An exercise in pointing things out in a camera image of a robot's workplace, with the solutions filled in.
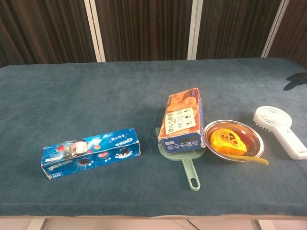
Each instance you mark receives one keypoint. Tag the white handheld fan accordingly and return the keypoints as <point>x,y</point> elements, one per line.
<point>280,129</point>

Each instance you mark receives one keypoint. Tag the orange and blue cookie box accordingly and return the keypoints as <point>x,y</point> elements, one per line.
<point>182,119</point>

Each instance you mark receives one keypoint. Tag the yellow tape measure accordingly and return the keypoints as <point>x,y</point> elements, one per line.
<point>227,143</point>

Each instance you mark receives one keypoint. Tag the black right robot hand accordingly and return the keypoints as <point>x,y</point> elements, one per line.
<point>296,81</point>

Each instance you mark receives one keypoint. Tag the teal table cloth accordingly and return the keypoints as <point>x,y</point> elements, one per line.
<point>96,107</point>

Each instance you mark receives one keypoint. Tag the white partition frame post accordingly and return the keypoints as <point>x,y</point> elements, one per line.
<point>274,28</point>
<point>194,30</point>
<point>95,31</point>

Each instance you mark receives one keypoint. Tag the blue Oreo cookie box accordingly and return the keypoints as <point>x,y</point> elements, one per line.
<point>91,153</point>

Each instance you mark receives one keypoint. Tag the stainless steel bowl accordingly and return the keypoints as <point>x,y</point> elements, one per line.
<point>254,141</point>

